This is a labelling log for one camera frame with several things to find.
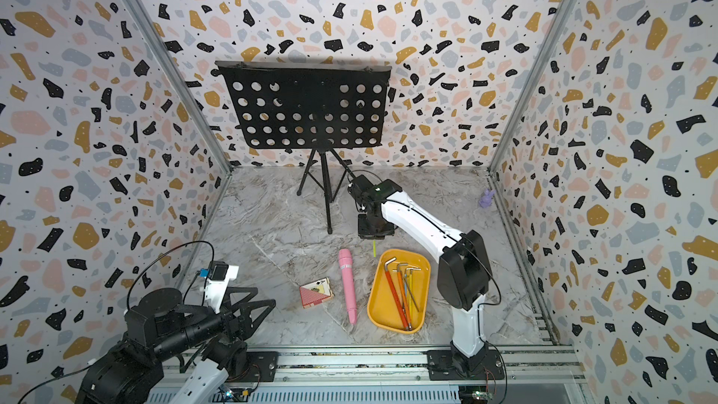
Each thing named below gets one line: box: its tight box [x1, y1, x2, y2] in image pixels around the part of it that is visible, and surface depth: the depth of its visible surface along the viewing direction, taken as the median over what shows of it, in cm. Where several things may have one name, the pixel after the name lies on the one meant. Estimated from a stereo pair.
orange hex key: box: [396, 262, 413, 332], surface depth 87 cm
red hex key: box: [383, 257, 410, 332], surface depth 88 cm
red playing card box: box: [299, 276, 334, 309], surface depth 87 cm
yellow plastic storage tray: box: [367, 248, 431, 335], surface depth 87 cm
